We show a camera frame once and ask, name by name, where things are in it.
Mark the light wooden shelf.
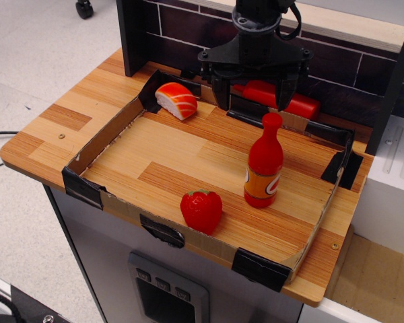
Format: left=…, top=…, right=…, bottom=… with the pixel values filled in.
left=174, top=0, right=404, bottom=55

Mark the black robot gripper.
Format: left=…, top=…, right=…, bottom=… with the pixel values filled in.
left=198, top=1, right=314, bottom=111

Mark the black right post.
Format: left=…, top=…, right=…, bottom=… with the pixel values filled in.
left=365, top=42, right=404, bottom=155

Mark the black braided cable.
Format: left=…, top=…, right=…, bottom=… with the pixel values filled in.
left=0, top=291, right=21, bottom=323

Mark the grey oven control panel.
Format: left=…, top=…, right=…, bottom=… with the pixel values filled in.
left=127, top=252, right=210, bottom=323

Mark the red toy strawberry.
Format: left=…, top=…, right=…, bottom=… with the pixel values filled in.
left=180, top=190, right=223, bottom=236

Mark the black corner post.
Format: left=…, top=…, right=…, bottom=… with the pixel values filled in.
left=116, top=0, right=160, bottom=77

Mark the black metal bracket with screw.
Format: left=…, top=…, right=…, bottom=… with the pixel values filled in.
left=10, top=285, right=69, bottom=323

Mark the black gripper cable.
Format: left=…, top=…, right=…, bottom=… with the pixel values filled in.
left=278, top=3, right=303, bottom=40

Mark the salmon nigiri sushi toy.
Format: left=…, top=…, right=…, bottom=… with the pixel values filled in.
left=155, top=82, right=198, bottom=121

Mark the cardboard fence with black tape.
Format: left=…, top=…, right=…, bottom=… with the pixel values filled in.
left=63, top=71, right=358, bottom=302

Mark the white side cabinet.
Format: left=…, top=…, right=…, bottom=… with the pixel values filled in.
left=299, top=116, right=404, bottom=322

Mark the red hot sauce bottle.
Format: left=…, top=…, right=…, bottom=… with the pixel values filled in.
left=244, top=112, right=283, bottom=208

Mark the black chair caster wheel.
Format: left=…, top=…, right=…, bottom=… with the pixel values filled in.
left=75, top=0, right=94, bottom=20

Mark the red ketchup bottle lying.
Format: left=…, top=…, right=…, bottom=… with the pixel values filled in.
left=233, top=80, right=321, bottom=121

